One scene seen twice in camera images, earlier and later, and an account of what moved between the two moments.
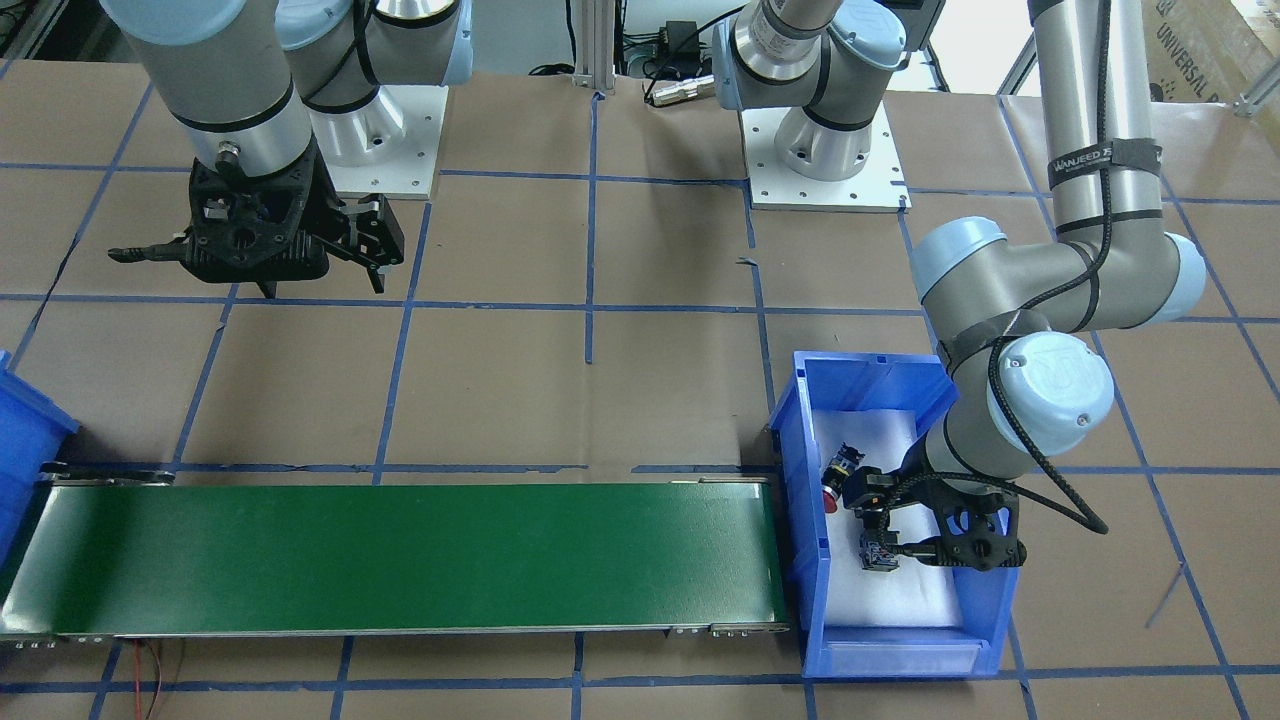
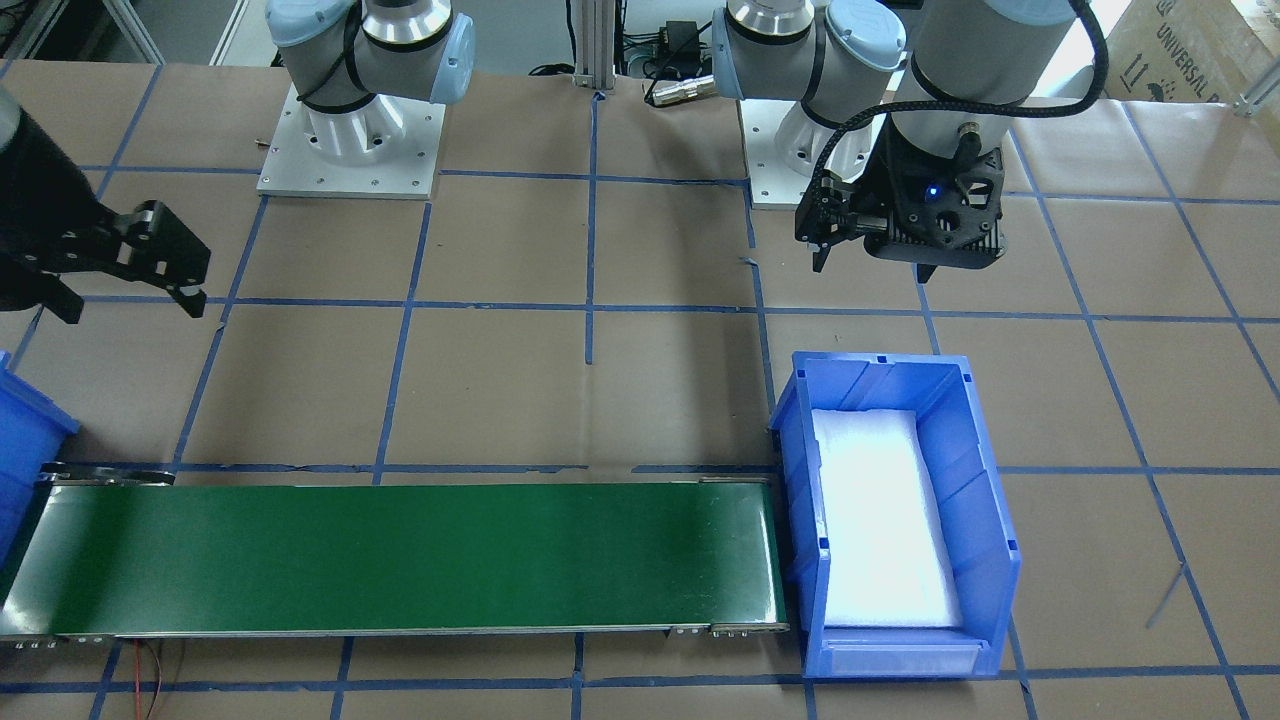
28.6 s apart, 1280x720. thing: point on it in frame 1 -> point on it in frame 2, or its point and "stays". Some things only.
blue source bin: [985, 600] stays
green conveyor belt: [132, 555] stays
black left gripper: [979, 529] -> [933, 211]
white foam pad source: [910, 595] stays
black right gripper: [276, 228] -> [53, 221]
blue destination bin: [33, 434] stays
